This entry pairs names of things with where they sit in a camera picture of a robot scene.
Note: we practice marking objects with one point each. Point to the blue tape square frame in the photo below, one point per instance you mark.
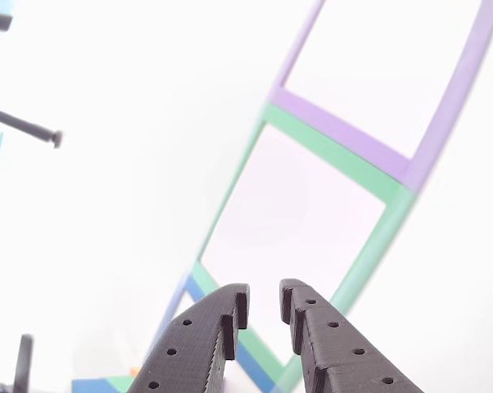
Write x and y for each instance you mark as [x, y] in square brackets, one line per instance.
[254, 368]

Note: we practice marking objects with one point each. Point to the green tape square frame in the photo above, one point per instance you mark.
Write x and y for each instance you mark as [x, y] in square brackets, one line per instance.
[332, 155]

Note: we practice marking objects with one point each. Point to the purple tape square frame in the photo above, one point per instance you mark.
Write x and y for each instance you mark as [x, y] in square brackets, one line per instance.
[345, 131]

